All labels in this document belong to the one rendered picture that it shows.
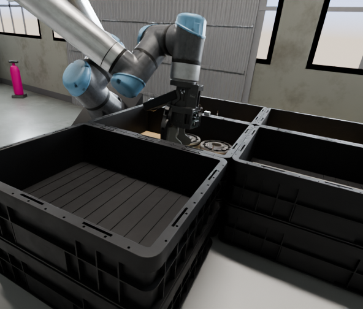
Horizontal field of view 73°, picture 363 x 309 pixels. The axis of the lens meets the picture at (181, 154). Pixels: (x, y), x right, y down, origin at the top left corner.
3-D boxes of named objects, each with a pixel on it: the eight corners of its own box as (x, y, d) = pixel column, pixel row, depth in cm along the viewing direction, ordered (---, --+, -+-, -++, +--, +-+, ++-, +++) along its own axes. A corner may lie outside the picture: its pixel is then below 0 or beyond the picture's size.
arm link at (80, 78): (76, 104, 97) (51, 80, 85) (96, 79, 100) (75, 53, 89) (95, 112, 91) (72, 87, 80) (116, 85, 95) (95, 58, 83)
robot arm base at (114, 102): (87, 124, 104) (72, 110, 96) (102, 96, 110) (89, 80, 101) (115, 128, 98) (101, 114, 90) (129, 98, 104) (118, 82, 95)
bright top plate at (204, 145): (195, 149, 73) (196, 148, 72) (205, 139, 81) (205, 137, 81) (229, 157, 70) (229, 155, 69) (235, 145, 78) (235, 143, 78)
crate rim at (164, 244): (-52, 176, 41) (-57, 164, 40) (84, 130, 66) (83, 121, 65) (152, 279, 26) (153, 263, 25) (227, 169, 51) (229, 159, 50)
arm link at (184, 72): (166, 61, 60) (180, 64, 68) (164, 80, 62) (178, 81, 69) (194, 64, 58) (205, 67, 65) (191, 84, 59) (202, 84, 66)
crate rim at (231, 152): (84, 130, 66) (84, 121, 65) (145, 109, 91) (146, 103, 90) (227, 169, 51) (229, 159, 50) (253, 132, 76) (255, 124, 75)
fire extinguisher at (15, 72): (31, 97, 456) (25, 61, 430) (15, 99, 434) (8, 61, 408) (23, 94, 468) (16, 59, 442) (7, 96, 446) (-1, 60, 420)
